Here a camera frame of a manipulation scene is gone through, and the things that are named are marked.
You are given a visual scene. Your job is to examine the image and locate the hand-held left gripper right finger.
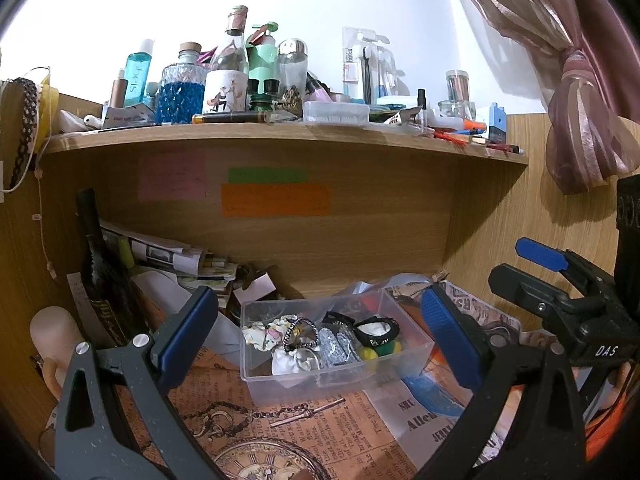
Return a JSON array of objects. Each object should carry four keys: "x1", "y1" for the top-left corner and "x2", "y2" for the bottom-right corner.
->
[{"x1": 415, "y1": 284, "x2": 587, "y2": 480}]

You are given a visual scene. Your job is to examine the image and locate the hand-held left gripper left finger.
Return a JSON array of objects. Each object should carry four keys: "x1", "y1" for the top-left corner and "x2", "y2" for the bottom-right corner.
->
[{"x1": 53, "y1": 286, "x2": 220, "y2": 480}]

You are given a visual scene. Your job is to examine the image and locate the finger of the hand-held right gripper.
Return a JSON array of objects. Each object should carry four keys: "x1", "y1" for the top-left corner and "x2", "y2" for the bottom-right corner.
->
[
  {"x1": 487, "y1": 262, "x2": 592, "y2": 342},
  {"x1": 516, "y1": 237, "x2": 617, "y2": 295}
]

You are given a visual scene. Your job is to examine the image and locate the black printed wristband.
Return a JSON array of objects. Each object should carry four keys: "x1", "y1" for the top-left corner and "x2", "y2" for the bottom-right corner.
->
[{"x1": 353, "y1": 315, "x2": 401, "y2": 349}]

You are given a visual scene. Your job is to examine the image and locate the floral fabric scrunchie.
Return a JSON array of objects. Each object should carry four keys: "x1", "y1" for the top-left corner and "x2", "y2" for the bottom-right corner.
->
[{"x1": 242, "y1": 316, "x2": 297, "y2": 352}]

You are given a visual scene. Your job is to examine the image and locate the white cloth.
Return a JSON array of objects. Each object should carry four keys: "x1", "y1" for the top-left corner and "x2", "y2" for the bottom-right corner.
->
[{"x1": 271, "y1": 347, "x2": 322, "y2": 377}]

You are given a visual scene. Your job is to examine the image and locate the black beaded hairband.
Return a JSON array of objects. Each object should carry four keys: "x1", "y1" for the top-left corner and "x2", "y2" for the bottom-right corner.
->
[{"x1": 283, "y1": 317, "x2": 322, "y2": 354}]

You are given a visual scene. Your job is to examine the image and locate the clear plastic box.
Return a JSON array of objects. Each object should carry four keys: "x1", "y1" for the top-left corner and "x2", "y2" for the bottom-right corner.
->
[{"x1": 240, "y1": 287, "x2": 436, "y2": 397}]

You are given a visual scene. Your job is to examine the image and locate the blue plastic film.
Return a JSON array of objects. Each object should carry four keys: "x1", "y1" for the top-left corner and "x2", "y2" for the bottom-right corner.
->
[{"x1": 402, "y1": 374, "x2": 467, "y2": 419}]

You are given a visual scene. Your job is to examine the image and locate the clear plastic bag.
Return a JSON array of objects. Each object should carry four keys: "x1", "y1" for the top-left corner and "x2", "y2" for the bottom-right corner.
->
[{"x1": 344, "y1": 272, "x2": 437, "y2": 302}]

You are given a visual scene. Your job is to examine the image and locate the stack of newspapers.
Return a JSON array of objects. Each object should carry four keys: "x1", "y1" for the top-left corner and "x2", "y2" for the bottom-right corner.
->
[{"x1": 99, "y1": 220, "x2": 239, "y2": 292}]

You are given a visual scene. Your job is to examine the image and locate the small white cardboard box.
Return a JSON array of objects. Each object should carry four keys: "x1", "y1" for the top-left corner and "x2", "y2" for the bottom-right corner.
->
[{"x1": 232, "y1": 272, "x2": 279, "y2": 307}]

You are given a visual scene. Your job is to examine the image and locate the orange printed sheet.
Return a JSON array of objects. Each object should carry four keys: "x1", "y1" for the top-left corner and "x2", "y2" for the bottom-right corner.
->
[{"x1": 584, "y1": 394, "x2": 640, "y2": 462}]

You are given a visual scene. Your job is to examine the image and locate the wooden shelf unit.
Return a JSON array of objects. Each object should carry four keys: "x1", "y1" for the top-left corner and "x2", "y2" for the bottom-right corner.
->
[{"x1": 37, "y1": 122, "x2": 531, "y2": 306}]

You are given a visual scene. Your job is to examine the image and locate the beige plastic figure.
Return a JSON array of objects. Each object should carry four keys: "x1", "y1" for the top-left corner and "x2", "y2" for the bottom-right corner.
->
[{"x1": 28, "y1": 307, "x2": 84, "y2": 407}]

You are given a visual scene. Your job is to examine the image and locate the blue plastic box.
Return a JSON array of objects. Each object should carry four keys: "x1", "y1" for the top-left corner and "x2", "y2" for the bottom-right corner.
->
[{"x1": 487, "y1": 102, "x2": 509, "y2": 144}]

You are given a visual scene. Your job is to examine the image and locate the pink sticky note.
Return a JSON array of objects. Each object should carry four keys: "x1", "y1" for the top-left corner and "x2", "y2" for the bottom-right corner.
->
[{"x1": 137, "y1": 149, "x2": 209, "y2": 202}]

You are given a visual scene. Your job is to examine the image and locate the orange sticky note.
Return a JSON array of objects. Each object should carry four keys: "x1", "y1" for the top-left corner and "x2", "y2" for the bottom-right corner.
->
[{"x1": 220, "y1": 183, "x2": 332, "y2": 219}]

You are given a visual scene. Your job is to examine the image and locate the short glass jar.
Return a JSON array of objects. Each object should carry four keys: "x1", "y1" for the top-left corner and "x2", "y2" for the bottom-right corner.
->
[{"x1": 438, "y1": 99, "x2": 476, "y2": 121}]

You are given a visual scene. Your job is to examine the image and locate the pink curtain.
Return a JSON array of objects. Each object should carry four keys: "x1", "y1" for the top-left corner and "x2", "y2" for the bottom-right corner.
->
[{"x1": 442, "y1": 0, "x2": 640, "y2": 196}]

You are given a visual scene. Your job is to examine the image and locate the green sticky note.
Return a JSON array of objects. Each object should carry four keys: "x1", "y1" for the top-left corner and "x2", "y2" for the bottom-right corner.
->
[{"x1": 227, "y1": 167, "x2": 309, "y2": 185}]

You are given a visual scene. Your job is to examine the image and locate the tall clear cylinder container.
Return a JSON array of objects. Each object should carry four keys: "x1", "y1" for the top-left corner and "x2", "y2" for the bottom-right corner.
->
[{"x1": 444, "y1": 70, "x2": 474, "y2": 107}]

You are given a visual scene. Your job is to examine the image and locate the brown pen tube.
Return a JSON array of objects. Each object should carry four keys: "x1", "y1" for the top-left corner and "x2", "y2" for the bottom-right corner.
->
[{"x1": 191, "y1": 111, "x2": 269, "y2": 125}]

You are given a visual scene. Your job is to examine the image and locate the white cosmetic tube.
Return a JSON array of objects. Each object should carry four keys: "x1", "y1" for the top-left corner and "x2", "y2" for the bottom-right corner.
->
[{"x1": 102, "y1": 105, "x2": 156, "y2": 129}]

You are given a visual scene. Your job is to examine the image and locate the blue faceted glass bottle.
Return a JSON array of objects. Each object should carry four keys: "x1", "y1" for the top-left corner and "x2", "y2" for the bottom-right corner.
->
[{"x1": 155, "y1": 42, "x2": 207, "y2": 125}]

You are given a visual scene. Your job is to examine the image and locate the clear lidded plastic case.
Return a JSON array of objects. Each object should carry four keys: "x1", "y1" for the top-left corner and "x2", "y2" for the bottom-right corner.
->
[{"x1": 302, "y1": 100, "x2": 371, "y2": 126}]

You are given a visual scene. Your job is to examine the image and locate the dark green ink bottle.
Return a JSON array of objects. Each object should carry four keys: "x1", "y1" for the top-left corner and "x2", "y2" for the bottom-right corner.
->
[{"x1": 248, "y1": 79, "x2": 281, "y2": 112}]

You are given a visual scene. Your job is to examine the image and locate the rose gold tube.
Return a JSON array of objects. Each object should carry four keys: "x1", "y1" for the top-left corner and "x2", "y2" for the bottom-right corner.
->
[{"x1": 109, "y1": 67, "x2": 127, "y2": 109}]

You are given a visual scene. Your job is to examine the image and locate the toothbrush blister pack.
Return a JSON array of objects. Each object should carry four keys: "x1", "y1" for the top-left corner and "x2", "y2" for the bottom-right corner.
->
[{"x1": 341, "y1": 26, "x2": 399, "y2": 104}]

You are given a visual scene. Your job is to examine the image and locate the clear glass bottle illustrated label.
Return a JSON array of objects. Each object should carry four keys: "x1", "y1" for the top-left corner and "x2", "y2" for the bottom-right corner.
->
[{"x1": 202, "y1": 5, "x2": 251, "y2": 115}]

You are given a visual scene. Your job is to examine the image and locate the patterned brown headband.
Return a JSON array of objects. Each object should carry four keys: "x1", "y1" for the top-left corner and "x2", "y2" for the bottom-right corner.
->
[{"x1": 9, "y1": 77, "x2": 40, "y2": 192}]

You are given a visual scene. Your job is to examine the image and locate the light blue liquid bottle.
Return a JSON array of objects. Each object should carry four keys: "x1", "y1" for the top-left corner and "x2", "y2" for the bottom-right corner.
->
[{"x1": 122, "y1": 39, "x2": 156, "y2": 109}]

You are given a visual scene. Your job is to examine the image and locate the yellow headband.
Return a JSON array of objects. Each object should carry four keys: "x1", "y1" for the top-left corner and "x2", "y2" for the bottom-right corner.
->
[{"x1": 37, "y1": 72, "x2": 54, "y2": 139}]

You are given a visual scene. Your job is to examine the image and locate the pink nail polish bottle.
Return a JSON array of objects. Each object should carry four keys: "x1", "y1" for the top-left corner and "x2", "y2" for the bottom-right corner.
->
[{"x1": 303, "y1": 76, "x2": 332, "y2": 104}]

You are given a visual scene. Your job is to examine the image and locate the mint green pump bottle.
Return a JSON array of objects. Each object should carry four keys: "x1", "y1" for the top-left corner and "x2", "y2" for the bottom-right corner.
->
[{"x1": 247, "y1": 21, "x2": 280, "y2": 97}]

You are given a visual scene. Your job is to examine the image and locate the clear bottle silver cap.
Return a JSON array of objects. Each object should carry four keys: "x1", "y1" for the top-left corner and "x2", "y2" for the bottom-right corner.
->
[{"x1": 274, "y1": 38, "x2": 309, "y2": 92}]

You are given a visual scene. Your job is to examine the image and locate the thin white cord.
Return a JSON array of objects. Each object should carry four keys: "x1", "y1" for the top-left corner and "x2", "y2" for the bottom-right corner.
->
[{"x1": 31, "y1": 160, "x2": 57, "y2": 282}]

